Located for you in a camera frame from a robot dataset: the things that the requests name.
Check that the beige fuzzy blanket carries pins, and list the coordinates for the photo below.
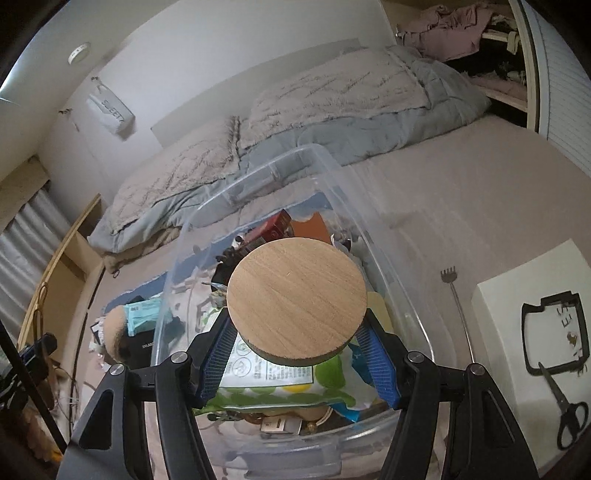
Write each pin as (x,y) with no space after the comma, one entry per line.
(138,251)

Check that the black camera on tripod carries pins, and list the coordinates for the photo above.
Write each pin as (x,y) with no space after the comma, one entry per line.
(39,350)

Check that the round wooden lid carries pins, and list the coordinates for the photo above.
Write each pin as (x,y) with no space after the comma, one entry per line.
(295,300)

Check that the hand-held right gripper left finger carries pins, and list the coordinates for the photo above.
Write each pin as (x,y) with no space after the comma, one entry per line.
(217,355)

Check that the black rectangular frame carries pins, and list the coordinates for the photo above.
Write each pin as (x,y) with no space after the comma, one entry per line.
(526,332)

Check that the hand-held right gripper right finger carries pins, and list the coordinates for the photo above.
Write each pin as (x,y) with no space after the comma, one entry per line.
(381,360)

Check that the black pouch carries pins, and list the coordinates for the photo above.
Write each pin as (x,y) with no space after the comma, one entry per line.
(138,350)

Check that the red box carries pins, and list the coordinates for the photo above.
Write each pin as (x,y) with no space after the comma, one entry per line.
(272,226)

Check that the beige fuzzy plush toy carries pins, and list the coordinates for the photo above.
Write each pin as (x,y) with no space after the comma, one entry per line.
(113,332)

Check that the dark brown small item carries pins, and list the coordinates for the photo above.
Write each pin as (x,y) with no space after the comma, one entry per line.
(226,270)

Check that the grey-blue duvet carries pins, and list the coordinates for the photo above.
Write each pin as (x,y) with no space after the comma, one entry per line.
(323,134)

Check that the black scissors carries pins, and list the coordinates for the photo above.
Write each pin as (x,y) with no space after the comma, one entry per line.
(561,397)

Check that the white hanging bag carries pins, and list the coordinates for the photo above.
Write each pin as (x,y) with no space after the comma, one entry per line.
(111,110)

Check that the metal back scratcher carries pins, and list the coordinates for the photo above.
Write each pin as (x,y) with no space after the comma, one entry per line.
(461,318)

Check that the grey curtain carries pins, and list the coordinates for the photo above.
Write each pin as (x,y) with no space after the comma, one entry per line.
(27,249)

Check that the brown leather sleeve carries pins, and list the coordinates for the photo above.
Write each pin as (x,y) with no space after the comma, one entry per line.
(314,228)

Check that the clear plastic storage bin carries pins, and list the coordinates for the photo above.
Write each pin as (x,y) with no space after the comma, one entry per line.
(351,194)

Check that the pile of pink clothes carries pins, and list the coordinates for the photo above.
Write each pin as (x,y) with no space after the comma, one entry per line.
(443,32)

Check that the teal wipes packet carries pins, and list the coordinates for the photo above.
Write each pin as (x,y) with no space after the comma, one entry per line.
(143,316)

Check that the beige textured pillow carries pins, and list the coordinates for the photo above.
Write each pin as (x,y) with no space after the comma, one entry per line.
(175,180)
(332,92)

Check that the white slatted closet door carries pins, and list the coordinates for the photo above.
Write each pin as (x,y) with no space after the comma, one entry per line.
(568,92)

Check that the green dotted white packet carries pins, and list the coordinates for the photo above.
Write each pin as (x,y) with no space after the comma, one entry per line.
(258,369)

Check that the round ceiling light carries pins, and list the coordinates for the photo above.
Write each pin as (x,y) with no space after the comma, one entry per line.
(79,53)

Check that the cream closet frame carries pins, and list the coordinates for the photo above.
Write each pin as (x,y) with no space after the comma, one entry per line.
(508,99)

